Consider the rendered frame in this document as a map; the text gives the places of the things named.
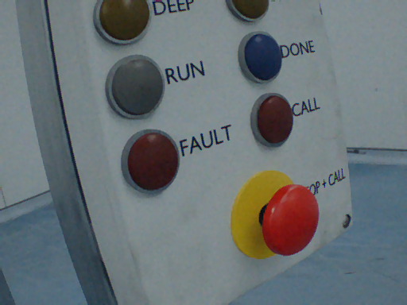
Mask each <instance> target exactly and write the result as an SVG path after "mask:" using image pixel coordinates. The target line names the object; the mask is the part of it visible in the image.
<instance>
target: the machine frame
mask: <svg viewBox="0 0 407 305"><path fill-rule="evenodd" d="M15 4H16V10H17V23H18V28H19V29H18V30H19V34H20V36H19V37H20V41H21V51H22V55H23V57H22V59H23V63H24V67H25V76H26V78H25V79H26V81H27V86H28V87H27V88H28V91H29V100H30V105H31V110H32V112H33V120H34V121H33V122H34V125H35V130H36V132H37V140H38V144H39V147H40V151H41V157H42V160H43V165H44V167H45V172H46V177H47V181H48V185H49V188H50V193H51V196H52V200H53V203H54V206H55V208H56V213H57V217H58V220H59V223H60V228H61V230H62V233H63V235H64V240H65V243H66V246H67V248H68V252H69V255H70V258H71V260H72V264H73V267H74V269H75V271H76V275H77V276H78V279H79V283H80V286H81V288H82V290H83V295H84V297H85V299H86V302H87V305H118V302H117V300H116V298H115V295H114V291H113V288H112V285H111V282H110V279H109V276H108V273H107V269H106V267H105V264H104V263H103V262H102V261H101V260H100V259H99V254H98V250H97V248H96V245H95V240H94V237H93V235H92V232H91V227H90V224H91V218H90V215H89V212H88V208H87V204H86V200H85V198H84V194H83V190H82V187H81V181H80V178H79V173H78V170H77V167H76V159H75V157H74V153H73V150H72V143H71V139H70V133H69V131H68V123H67V120H66V114H65V112H64V104H63V99H62V96H61V94H62V93H61V90H60V83H59V82H60V80H59V77H58V72H57V67H56V57H55V52H54V50H55V49H54V47H53V40H52V31H51V26H50V25H51V24H50V20H49V12H48V2H47V0H15ZM0 305H16V303H15V301H14V298H13V296H12V294H11V292H10V289H9V286H8V284H7V282H6V279H5V277H4V275H3V272H2V268H1V265H0Z"/></svg>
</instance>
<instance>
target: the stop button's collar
mask: <svg viewBox="0 0 407 305"><path fill-rule="evenodd" d="M338 173H339V170H338ZM330 176H333V174H331V175H330ZM330 176H329V185H333V184H330ZM335 176H336V177H335V178H334V182H333V183H335V181H336V180H337V181H338V182H339V181H341V180H343V179H345V178H346V176H344V177H343V178H342V179H340V180H339V179H338V177H337V174H336V172H335ZM339 176H340V174H339ZM289 184H294V182H293V181H292V180H291V179H290V178H289V177H288V176H287V175H286V174H285V173H284V172H280V171H272V170H266V171H263V172H259V173H256V174H254V175H253V176H251V177H250V178H249V179H248V180H247V181H246V182H245V183H244V184H243V185H242V187H241V188H240V191H239V192H238V194H237V196H236V199H235V201H234V204H233V207H232V211H231V236H232V238H233V240H234V242H235V244H236V245H237V248H238V249H239V250H240V251H241V252H242V253H243V254H244V255H246V256H248V257H252V258H254V259H256V260H257V259H266V258H270V257H272V256H274V255H275V254H276V253H273V252H272V251H271V250H270V249H269V248H267V245H266V243H265V241H264V239H263V232H262V227H261V226H260V222H259V214H260V211H261V209H262V208H263V206H264V205H265V204H267V203H269V201H270V200H271V198H272V197H273V195H274V194H275V193H276V192H277V191H278V190H279V189H281V188H282V187H284V186H286V185H289Z"/></svg>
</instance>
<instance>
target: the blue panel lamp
mask: <svg viewBox="0 0 407 305"><path fill-rule="evenodd" d="M245 59H246V63H247V66H248V68H249V71H250V73H251V74H252V75H254V76H255V77H257V78H258V79H260V80H267V79H272V78H273V77H274V76H275V75H276V74H277V73H278V71H279V70H280V68H281V50H280V48H279V46H278V44H277V43H276V41H275V40H274V39H273V38H271V37H269V36H266V35H265V34H255V35H253V36H252V37H251V38H250V39H249V40H248V41H247V44H246V48H245Z"/></svg>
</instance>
